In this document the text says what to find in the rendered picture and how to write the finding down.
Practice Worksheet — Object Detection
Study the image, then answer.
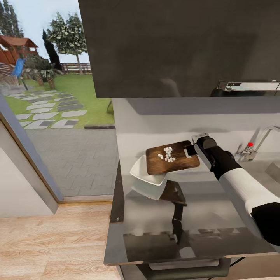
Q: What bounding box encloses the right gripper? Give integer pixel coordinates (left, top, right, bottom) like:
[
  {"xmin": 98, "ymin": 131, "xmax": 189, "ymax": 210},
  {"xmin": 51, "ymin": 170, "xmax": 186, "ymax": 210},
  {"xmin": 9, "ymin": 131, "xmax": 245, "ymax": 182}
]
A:
[{"xmin": 186, "ymin": 145, "xmax": 197, "ymax": 156}]

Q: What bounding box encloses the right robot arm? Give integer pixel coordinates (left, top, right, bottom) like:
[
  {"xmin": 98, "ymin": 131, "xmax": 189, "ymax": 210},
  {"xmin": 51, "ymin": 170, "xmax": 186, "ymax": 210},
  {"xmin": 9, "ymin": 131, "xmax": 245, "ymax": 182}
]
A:
[{"xmin": 186, "ymin": 132, "xmax": 280, "ymax": 254}]

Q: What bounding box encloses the cutting board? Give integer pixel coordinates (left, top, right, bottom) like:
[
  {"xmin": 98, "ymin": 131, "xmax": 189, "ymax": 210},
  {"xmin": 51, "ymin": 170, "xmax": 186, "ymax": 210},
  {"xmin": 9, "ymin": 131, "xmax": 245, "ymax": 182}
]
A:
[{"xmin": 146, "ymin": 140, "xmax": 200, "ymax": 175}]

